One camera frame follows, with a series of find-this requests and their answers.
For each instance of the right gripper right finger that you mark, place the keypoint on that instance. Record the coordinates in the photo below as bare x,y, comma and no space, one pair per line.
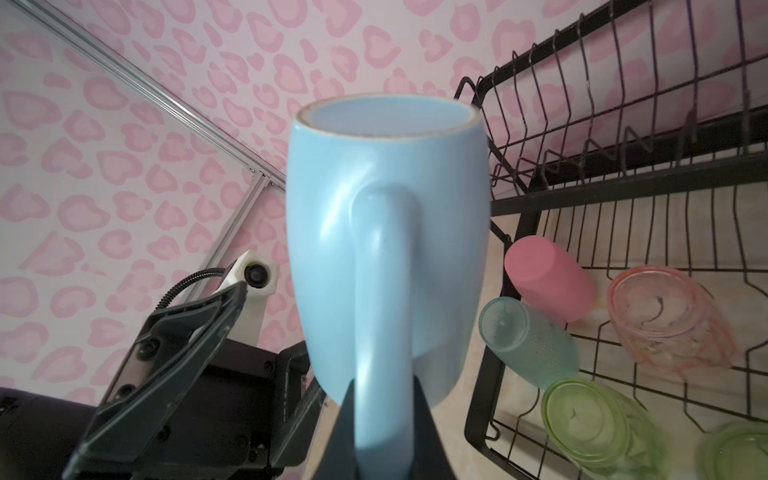
430,461

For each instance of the clear pink plastic cup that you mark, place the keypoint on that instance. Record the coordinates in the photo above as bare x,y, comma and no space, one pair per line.
669,323

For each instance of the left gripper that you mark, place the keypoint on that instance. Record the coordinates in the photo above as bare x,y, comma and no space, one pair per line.
175,410

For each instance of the white mug blue handle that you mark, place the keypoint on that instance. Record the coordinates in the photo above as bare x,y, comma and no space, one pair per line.
388,214

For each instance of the teal textured cup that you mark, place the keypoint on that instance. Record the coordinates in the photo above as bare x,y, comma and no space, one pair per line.
529,343

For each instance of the opaque pink plastic cup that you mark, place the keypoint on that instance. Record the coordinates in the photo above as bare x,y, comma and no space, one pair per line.
549,279

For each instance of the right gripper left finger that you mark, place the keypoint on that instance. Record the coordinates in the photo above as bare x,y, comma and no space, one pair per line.
339,460

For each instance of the green cup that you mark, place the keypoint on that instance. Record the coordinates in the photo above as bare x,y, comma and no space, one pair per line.
605,433
734,451

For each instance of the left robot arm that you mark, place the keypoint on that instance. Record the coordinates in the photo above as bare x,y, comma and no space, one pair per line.
39,433

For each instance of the black wire dish rack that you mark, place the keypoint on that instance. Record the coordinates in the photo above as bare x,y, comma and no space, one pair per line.
634,133

